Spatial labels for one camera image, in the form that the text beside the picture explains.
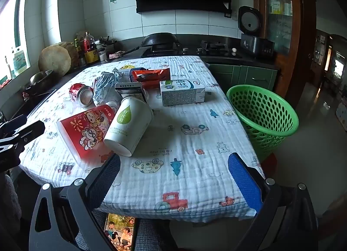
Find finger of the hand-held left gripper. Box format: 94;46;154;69
0;120;45;146
0;115;28;132

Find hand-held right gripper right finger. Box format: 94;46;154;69
228;153;318;251

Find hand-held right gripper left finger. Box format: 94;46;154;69
28;155;121;251

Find green plastic basket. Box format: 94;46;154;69
226;84;299;164

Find crushed red soda can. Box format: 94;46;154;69
69;83;94;106

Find silver foil wrapper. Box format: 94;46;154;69
92;68;121;107

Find small grey box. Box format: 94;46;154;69
114;82;148;102

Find blue and white can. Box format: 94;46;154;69
119;67;141;84

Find white milk carton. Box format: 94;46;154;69
159;78;206;106

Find red snack wrapper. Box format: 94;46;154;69
132;68;171;90

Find red stool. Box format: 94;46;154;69
257;154;278;178

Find metal bowl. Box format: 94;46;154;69
28;69;55;89

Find smartphone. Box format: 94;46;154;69
104;212;137;251

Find cartoon printed blanket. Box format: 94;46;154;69
20;55;265;223

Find round wooden cutting board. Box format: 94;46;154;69
58;41;79;70
38;45;72;77

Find window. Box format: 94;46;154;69
0;0;31;85

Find dark sauce bottle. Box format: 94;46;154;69
84;48;100;64

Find green base cabinets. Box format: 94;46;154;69
205;63;278;92

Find polka dot play fence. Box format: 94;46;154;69
336;101;347;125

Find black kitchen counter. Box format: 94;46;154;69
0;34;277;121

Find black gas stove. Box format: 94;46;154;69
141;40;243;59

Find black rice cooker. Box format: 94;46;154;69
238;5;276;59

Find wooden glass door cabinet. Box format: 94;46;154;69
251;0;318;102

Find black wok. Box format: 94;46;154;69
120;33;181;57

